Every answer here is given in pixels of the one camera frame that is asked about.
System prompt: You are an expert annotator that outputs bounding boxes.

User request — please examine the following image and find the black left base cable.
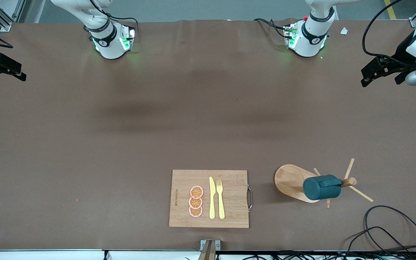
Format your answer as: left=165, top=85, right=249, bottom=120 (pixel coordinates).
left=253, top=18, right=292, bottom=39

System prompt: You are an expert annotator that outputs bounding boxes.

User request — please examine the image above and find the black base cable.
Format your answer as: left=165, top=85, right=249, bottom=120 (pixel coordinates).
left=253, top=18, right=292, bottom=39
left=89, top=0, right=138, bottom=34

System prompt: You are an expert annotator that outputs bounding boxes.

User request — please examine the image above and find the teal ribbed cup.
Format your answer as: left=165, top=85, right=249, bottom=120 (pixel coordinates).
left=303, top=174, right=343, bottom=201

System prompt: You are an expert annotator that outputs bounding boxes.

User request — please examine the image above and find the yellow plastic knife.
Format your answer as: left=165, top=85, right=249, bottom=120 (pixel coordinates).
left=209, top=177, right=216, bottom=220

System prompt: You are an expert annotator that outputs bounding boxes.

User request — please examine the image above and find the black right base cable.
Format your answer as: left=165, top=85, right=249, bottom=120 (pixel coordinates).
left=89, top=0, right=138, bottom=34

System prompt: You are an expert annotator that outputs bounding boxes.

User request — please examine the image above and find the bamboo cutting board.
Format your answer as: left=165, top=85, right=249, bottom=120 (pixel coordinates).
left=169, top=169, right=254, bottom=229

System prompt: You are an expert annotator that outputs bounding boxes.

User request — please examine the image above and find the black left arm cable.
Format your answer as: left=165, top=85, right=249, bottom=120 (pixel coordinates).
left=362, top=0, right=416, bottom=67

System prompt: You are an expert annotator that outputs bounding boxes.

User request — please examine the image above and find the wooden mug tree stand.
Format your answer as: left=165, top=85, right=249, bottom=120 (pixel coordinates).
left=274, top=158, right=374, bottom=209

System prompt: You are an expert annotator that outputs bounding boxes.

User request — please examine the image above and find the yellow plastic fork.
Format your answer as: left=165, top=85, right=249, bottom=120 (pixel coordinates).
left=216, top=180, right=226, bottom=220

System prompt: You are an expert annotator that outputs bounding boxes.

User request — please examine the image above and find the metal bracket with wood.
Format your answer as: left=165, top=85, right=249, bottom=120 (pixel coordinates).
left=198, top=239, right=221, bottom=260

